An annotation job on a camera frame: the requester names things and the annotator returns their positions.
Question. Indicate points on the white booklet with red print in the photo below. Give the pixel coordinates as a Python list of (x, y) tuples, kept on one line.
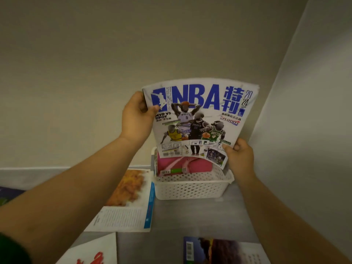
[(93, 251)]

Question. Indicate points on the person's left forearm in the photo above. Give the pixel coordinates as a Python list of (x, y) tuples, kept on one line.
[(68, 195)]

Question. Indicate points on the pink book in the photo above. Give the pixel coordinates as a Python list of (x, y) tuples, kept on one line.
[(189, 165)]

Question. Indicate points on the person's left hand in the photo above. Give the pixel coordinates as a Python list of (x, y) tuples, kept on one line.
[(135, 122)]

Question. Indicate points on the food photo magazine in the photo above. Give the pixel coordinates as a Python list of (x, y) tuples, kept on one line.
[(129, 200)]

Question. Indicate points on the person's left thumb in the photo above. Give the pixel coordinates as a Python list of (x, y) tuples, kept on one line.
[(153, 111)]

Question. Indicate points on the white perforated plastic basket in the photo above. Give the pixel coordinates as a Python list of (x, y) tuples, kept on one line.
[(192, 186)]

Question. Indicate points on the dark green sleeve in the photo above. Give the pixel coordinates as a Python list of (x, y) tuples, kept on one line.
[(12, 251)]

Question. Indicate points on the person's right hand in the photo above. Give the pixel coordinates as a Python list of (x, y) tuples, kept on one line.
[(242, 163)]

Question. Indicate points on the basketball magazine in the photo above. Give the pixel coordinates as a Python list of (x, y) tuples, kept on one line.
[(198, 112)]

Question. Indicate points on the dark landscape cover magazine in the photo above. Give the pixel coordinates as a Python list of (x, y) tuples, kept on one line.
[(220, 251)]

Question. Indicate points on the person's right forearm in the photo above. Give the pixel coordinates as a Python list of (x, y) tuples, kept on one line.
[(280, 228)]

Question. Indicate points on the dark blue book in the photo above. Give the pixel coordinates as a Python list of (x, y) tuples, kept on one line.
[(9, 195)]

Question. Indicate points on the person's right thumb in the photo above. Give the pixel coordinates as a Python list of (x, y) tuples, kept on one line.
[(228, 149)]

